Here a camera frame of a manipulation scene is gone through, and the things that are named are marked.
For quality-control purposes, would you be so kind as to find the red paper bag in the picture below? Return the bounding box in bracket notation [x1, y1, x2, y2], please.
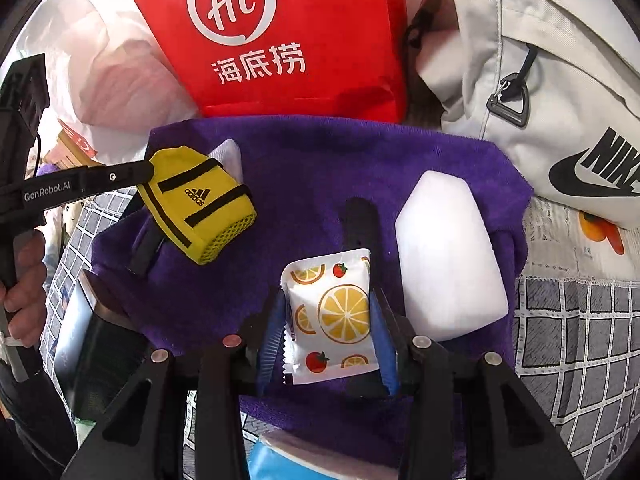
[120, 0, 408, 123]

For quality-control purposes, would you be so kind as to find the grey checked blanket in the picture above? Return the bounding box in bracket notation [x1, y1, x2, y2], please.
[37, 190, 640, 480]

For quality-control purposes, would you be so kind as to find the blue tissue pack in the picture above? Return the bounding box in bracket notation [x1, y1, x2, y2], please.
[247, 430, 401, 480]

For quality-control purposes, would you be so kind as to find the fruit print packet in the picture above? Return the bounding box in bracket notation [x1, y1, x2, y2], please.
[279, 248, 383, 386]

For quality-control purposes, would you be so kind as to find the white tissue pack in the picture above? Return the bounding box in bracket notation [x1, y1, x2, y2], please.
[395, 170, 510, 346]

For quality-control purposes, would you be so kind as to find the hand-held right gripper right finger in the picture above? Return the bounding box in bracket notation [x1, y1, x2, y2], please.
[371, 287, 586, 480]

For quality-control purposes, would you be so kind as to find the person's left hand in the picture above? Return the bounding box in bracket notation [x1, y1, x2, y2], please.
[4, 234, 47, 347]

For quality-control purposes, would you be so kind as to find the purple towel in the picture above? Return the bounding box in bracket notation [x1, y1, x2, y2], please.
[92, 115, 533, 471]

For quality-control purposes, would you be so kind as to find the grey waist bag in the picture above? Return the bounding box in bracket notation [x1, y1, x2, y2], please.
[407, 0, 640, 231]

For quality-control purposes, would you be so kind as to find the dark tea tin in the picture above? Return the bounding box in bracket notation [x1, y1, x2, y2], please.
[52, 270, 151, 421]

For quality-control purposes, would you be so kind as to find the black watch strap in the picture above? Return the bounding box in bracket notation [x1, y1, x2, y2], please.
[342, 197, 386, 398]

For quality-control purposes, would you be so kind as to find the yellow adidas pouch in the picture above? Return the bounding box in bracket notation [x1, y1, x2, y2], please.
[136, 146, 258, 266]

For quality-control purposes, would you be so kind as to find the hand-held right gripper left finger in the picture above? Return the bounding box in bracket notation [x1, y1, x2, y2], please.
[60, 287, 290, 480]

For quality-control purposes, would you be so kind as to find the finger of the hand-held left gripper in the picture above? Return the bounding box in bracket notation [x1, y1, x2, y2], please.
[75, 160, 157, 197]
[119, 194, 167, 278]

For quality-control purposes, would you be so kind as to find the white plastic shopping bag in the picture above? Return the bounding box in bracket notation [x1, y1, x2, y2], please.
[7, 0, 201, 171]

